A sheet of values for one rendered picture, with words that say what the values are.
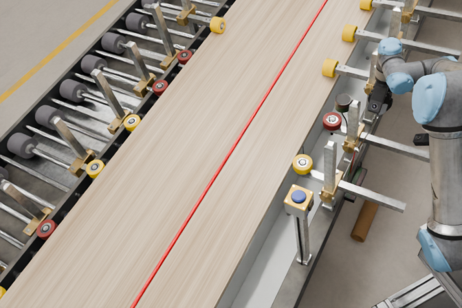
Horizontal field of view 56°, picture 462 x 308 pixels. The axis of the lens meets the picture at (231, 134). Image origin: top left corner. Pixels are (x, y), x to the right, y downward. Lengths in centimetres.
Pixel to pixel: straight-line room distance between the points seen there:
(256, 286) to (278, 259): 15
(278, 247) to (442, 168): 94
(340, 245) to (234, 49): 124
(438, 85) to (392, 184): 174
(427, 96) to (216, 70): 129
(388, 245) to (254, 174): 110
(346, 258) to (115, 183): 134
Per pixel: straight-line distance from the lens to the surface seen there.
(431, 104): 110
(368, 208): 262
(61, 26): 461
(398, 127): 306
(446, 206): 124
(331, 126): 189
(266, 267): 190
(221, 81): 213
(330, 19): 238
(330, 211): 190
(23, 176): 246
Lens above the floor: 241
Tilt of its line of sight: 52 degrees down
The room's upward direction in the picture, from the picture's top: 16 degrees counter-clockwise
